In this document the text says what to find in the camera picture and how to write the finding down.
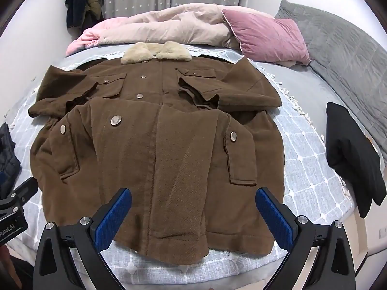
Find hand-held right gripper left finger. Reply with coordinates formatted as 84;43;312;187
33;187;132;290

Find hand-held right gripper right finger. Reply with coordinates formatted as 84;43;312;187
255;187;357;290

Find brown coat with fur collar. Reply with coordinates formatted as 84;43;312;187
28;42;285;263

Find dark hanging clothes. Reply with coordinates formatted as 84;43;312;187
65;0;111;36

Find dark quilted jacket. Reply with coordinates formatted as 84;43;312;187
0;123;23;188

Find light blue checked blanket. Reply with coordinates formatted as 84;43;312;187
6;43;355;287

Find black folded garment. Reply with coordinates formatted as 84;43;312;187
325;102;387;218

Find pink velvet pillow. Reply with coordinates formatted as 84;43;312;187
221;8;311;66

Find grey quilted headboard cushion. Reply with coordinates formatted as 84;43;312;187
275;0;387;154

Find pink and beige comforter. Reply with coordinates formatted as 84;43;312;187
65;3;274;57

